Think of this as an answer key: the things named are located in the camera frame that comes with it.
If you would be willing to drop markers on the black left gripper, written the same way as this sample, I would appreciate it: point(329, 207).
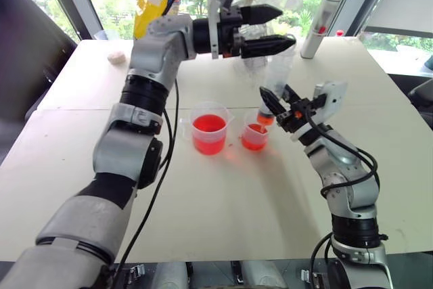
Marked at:
point(227, 40)

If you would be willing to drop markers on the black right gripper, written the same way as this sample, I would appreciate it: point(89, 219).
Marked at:
point(297, 116)

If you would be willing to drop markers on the large clear plastic syringe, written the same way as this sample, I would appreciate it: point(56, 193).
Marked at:
point(279, 72)

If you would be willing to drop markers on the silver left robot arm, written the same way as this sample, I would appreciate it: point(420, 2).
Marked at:
point(84, 221)

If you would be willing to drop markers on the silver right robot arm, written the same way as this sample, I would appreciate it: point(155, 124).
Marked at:
point(358, 197)

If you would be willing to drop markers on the small clear measuring cup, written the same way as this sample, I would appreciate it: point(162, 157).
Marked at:
point(253, 138)

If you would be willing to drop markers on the large clear measuring cup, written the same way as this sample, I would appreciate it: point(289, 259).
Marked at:
point(208, 133)

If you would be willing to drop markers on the clear plastic bottle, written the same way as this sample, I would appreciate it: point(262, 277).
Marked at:
point(252, 65)

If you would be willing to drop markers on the white tube bottle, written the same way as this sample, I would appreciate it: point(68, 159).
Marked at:
point(318, 28)

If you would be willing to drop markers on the small red cap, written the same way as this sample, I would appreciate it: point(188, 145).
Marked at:
point(339, 33)

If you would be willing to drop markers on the yellow plastic bag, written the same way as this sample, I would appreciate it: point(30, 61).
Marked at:
point(149, 4)

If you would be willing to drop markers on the dark grey chair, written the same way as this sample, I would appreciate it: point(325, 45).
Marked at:
point(421, 94)

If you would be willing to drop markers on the white crumpled tissue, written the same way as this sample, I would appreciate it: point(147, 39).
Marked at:
point(116, 58)

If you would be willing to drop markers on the silver rounded robot leg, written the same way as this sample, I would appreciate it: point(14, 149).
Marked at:
point(262, 275)
point(170, 275)

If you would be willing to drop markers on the metal latch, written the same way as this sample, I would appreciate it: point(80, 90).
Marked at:
point(135, 272)
point(310, 274)

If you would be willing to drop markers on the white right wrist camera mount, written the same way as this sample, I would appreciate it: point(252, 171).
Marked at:
point(333, 99)

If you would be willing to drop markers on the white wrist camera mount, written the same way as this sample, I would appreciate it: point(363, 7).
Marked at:
point(333, 99)
point(213, 15)

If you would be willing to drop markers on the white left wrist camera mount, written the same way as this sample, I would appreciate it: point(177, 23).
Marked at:
point(213, 15)

